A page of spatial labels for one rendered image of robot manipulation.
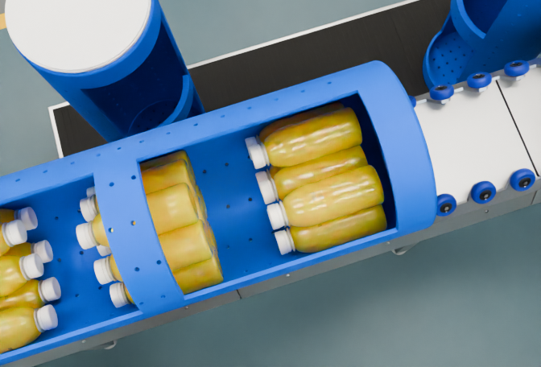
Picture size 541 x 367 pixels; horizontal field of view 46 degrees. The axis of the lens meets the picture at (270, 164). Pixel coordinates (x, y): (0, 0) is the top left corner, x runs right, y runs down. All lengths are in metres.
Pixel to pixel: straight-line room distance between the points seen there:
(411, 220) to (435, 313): 1.18
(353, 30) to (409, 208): 1.30
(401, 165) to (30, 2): 0.77
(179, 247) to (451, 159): 0.55
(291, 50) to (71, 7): 1.03
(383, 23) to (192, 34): 0.68
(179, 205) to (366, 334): 1.25
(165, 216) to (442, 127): 0.57
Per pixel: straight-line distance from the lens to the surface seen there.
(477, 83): 1.26
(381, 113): 0.93
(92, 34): 1.26
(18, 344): 1.14
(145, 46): 1.27
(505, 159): 1.28
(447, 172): 1.25
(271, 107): 0.96
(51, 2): 1.31
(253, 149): 1.04
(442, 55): 2.20
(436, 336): 2.15
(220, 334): 2.12
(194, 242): 1.00
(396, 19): 2.23
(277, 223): 1.01
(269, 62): 2.14
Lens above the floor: 2.11
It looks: 75 degrees down
